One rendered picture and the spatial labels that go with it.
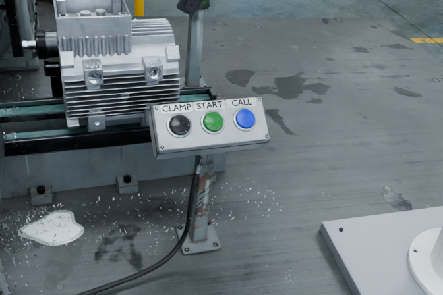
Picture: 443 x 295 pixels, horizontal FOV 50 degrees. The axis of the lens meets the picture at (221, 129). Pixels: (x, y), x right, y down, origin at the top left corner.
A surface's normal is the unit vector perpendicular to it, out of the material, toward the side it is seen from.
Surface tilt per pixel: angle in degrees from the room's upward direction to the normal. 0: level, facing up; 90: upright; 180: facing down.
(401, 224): 2
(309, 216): 0
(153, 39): 88
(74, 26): 90
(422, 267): 2
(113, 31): 90
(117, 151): 90
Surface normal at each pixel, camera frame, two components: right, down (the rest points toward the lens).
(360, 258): 0.05, -0.83
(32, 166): 0.29, 0.56
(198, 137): 0.26, -0.31
